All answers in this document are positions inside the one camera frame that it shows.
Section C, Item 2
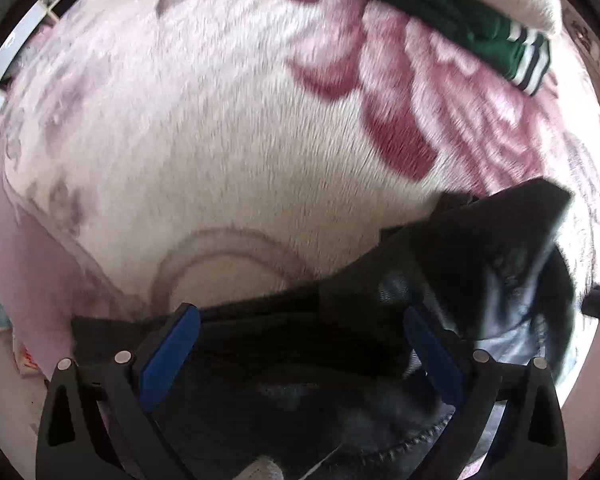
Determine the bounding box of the green striped-cuff garment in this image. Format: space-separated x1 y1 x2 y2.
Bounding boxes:
287 0 552 96

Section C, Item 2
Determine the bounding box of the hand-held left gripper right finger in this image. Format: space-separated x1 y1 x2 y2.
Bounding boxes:
404 305 569 480

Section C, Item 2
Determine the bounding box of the red and white packet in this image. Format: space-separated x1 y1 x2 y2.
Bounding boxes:
12 344 44 379

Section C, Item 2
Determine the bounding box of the black leather jacket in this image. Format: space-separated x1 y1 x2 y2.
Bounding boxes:
70 177 581 480

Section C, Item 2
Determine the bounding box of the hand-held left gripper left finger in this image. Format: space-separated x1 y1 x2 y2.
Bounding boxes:
35 304 202 480

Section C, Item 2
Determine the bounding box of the white wardrobe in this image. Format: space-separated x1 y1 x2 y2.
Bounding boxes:
0 0 88 116

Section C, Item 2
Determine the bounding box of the floral plush blanket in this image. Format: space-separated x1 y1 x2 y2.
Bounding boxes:
0 0 600 480

